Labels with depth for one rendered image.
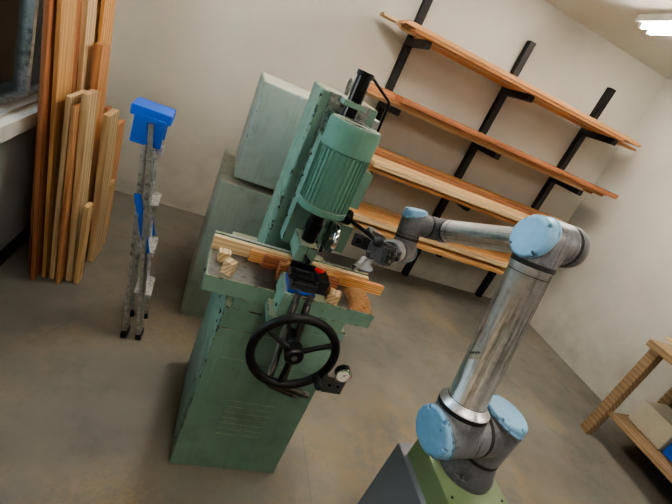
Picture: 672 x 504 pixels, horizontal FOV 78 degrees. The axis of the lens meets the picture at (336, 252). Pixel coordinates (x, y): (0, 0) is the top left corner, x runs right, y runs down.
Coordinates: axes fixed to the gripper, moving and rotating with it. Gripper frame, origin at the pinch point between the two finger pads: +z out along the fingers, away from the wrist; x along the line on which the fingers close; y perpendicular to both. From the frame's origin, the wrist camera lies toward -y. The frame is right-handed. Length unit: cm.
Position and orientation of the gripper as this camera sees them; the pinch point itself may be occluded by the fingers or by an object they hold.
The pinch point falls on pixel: (357, 247)
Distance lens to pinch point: 134.1
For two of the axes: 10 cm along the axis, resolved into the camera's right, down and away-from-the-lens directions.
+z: -5.4, -0.1, -8.4
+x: -3.5, 9.2, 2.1
